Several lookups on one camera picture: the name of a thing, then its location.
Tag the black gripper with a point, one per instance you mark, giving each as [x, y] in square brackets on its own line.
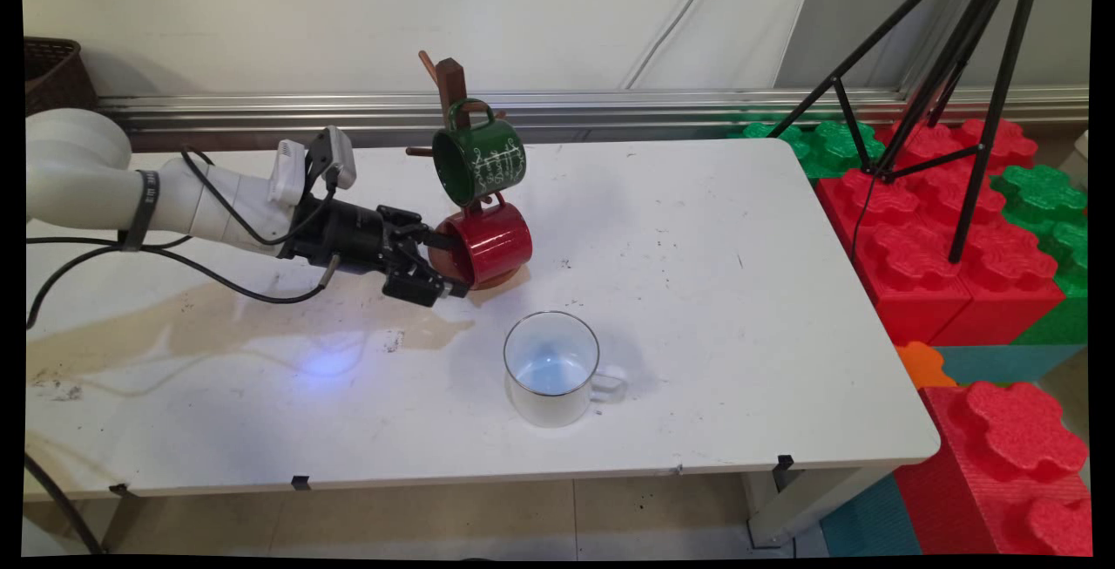
[348, 233]

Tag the red enamel mug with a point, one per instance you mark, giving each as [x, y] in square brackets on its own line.
[496, 242]

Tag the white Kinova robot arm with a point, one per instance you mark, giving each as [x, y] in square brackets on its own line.
[78, 168]

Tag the green enamel mug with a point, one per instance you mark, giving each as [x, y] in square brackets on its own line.
[483, 159]

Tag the white enamel mug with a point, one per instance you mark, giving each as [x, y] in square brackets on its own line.
[550, 369]

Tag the wooden mug tree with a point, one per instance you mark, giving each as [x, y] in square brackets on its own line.
[451, 81]

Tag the black table edge clip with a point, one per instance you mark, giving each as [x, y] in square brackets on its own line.
[300, 483]
[785, 463]
[122, 490]

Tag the brown wicker basket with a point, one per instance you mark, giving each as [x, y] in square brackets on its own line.
[54, 74]

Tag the green foam building block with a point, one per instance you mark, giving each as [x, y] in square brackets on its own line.
[1041, 194]
[836, 146]

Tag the white table leg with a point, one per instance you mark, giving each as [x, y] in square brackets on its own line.
[810, 499]

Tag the red foam building block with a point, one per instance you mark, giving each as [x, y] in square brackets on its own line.
[1019, 430]
[1010, 316]
[910, 308]

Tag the orange foam piece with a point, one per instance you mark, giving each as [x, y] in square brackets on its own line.
[922, 366]

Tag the teal foam mat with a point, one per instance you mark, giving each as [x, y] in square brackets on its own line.
[1002, 364]
[871, 525]

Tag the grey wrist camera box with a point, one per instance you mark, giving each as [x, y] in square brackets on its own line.
[338, 155]

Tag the white vented camera module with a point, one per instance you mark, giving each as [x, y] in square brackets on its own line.
[287, 172]

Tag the aluminium wall rail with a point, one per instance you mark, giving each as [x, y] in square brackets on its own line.
[662, 107]

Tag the black camera tripod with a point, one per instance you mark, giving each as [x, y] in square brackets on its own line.
[1008, 72]

